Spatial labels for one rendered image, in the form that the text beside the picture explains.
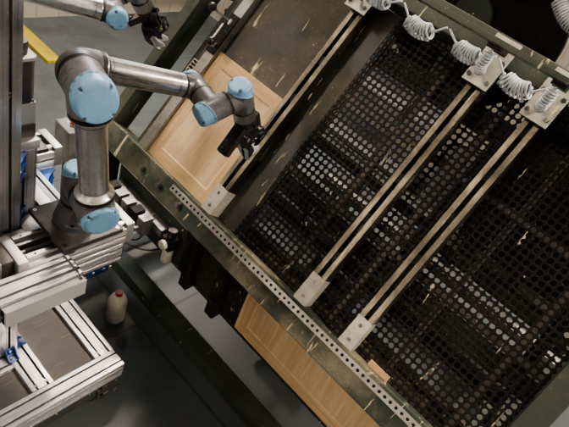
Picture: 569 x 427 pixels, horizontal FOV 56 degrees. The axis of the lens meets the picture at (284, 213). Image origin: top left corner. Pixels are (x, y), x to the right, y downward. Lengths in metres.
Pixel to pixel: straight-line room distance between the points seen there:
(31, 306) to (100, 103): 0.70
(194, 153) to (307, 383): 1.16
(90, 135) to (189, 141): 1.00
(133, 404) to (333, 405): 0.92
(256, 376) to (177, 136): 1.31
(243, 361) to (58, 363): 0.94
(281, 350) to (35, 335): 1.09
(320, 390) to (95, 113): 1.61
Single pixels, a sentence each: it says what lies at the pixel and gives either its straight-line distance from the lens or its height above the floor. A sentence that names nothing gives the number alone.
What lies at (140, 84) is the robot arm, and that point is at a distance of 1.64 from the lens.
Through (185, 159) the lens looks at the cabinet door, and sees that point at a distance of 2.43.
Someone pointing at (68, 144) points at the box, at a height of 0.87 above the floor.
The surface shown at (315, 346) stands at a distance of 2.05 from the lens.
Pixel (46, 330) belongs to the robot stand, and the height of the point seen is 0.21.
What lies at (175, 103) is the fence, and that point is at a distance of 2.52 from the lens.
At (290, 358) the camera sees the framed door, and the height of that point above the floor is 0.39.
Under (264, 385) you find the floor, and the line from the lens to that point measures 2.92.
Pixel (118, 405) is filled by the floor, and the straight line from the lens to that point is 2.72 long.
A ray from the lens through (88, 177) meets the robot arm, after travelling 1.60.
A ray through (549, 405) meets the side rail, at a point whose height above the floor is 1.18.
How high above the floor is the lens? 2.36
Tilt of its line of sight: 37 degrees down
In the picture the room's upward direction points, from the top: 23 degrees clockwise
